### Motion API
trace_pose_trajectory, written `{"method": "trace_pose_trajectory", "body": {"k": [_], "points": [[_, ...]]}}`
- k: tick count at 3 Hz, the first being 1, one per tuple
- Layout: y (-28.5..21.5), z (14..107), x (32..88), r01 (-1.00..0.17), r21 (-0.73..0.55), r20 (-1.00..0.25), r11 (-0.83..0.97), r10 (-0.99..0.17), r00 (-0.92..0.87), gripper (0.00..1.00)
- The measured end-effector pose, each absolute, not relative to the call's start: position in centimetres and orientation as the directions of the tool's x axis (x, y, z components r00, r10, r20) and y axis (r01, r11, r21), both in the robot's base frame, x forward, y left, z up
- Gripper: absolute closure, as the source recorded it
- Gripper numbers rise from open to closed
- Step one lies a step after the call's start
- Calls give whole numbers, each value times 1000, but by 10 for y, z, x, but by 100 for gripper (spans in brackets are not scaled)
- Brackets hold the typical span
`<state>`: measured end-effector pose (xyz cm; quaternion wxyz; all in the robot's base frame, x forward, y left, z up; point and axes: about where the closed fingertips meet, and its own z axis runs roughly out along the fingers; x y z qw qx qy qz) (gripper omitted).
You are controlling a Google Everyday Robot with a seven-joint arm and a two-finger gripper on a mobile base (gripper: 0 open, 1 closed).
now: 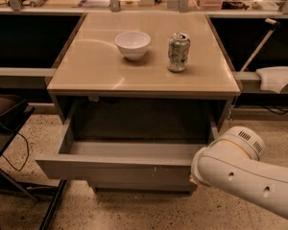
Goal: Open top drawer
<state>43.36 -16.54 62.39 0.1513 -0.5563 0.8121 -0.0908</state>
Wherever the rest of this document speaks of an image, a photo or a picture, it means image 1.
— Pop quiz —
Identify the grey top drawer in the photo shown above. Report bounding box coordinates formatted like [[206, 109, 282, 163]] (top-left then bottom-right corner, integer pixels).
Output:
[[36, 99, 218, 185]]

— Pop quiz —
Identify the grey drawer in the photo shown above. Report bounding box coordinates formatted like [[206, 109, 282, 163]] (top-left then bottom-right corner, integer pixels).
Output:
[[36, 99, 218, 185], [88, 181, 197, 194]]

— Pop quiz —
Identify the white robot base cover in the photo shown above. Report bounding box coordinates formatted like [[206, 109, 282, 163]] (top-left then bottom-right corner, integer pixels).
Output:
[[255, 66, 288, 94]]

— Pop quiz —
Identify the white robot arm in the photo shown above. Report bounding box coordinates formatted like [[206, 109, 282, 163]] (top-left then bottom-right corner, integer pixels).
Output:
[[190, 126, 288, 219]]

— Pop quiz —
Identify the grey drawer cabinet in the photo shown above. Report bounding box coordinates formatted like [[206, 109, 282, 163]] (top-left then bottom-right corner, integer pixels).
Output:
[[45, 11, 242, 196]]

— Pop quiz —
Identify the grey bottom drawer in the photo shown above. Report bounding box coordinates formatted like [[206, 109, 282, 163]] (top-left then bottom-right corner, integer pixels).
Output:
[[88, 181, 197, 194]]

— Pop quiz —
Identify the white bowl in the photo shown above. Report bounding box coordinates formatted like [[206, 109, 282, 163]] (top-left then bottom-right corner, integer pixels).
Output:
[[115, 31, 151, 60]]

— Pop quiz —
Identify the crumpled silver soda can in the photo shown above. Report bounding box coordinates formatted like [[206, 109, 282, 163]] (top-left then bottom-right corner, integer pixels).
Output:
[[168, 33, 190, 73]]

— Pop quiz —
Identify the white stick with tip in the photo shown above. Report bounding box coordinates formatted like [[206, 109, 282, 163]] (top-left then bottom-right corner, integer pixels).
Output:
[[240, 18, 280, 72]]

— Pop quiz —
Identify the black cable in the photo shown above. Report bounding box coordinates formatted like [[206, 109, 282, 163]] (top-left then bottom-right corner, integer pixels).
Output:
[[1, 131, 31, 173]]

